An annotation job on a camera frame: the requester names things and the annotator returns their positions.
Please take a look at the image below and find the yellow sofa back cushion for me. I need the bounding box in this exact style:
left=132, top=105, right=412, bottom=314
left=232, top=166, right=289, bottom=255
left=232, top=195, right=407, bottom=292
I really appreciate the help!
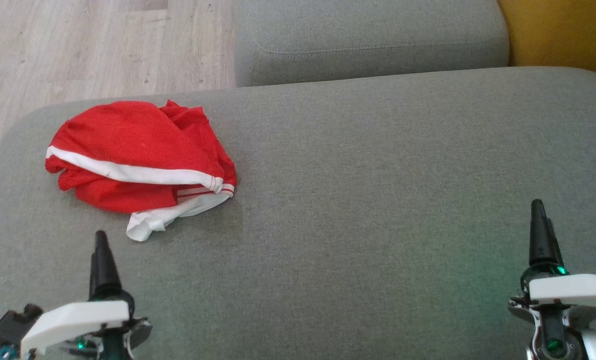
left=498, top=0, right=596, bottom=83

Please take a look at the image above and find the large grey sofa seat cushion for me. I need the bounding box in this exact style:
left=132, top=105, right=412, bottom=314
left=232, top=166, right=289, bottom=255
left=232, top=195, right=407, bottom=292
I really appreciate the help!
left=0, top=66, right=596, bottom=360

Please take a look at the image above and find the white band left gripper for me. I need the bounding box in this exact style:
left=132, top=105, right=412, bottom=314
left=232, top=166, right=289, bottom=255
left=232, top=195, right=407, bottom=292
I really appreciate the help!
left=20, top=230, right=153, bottom=360

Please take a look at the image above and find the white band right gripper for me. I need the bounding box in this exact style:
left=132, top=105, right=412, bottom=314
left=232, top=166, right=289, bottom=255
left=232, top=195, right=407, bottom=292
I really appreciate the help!
left=508, top=199, right=596, bottom=360

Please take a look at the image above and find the red and white jersey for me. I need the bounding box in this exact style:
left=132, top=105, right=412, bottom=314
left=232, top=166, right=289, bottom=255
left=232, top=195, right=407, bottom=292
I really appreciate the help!
left=45, top=100, right=224, bottom=214

